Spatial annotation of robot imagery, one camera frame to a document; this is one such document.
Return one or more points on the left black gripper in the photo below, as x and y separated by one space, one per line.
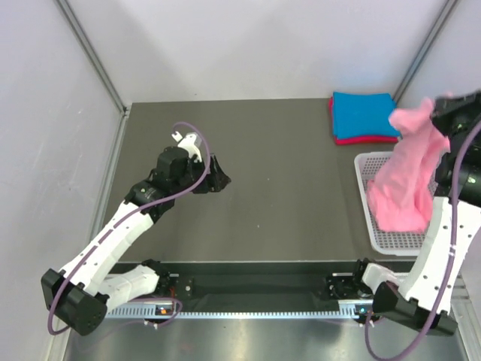
214 181

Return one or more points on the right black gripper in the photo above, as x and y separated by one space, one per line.
442 107

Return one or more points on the pink t shirt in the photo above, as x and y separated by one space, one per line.
398 196

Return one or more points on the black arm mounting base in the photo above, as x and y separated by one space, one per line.
259 286

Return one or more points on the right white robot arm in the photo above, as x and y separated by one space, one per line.
429 184

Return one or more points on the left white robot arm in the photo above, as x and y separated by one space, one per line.
82 292

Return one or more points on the red folded t shirt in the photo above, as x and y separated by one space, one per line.
363 139

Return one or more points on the white perforated plastic basket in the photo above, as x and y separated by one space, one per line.
387 243

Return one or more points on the blue folded t shirt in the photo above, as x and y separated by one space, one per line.
357 115

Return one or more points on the right aluminium frame post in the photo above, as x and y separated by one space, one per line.
441 19

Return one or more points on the aluminium frame post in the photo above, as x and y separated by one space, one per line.
83 40
441 19

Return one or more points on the grey slotted cable duct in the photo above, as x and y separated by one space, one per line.
343 310

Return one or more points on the left aluminium frame post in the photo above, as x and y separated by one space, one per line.
83 40

